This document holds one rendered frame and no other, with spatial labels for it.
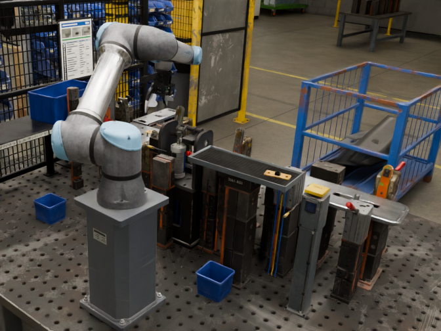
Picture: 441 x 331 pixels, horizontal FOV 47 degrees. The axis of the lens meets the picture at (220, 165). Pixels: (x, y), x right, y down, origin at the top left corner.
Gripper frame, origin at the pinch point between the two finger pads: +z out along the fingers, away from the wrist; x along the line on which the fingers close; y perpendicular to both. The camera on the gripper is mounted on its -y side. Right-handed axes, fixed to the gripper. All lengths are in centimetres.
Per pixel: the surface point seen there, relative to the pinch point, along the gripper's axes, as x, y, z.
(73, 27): 3, -57, -23
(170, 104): 243, -165, 105
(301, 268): -41, 97, 13
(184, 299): -58, 65, 35
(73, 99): -22.5, -28.9, -0.2
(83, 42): 9, -56, -15
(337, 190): -2, 92, 2
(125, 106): -21.9, 1.0, -6.5
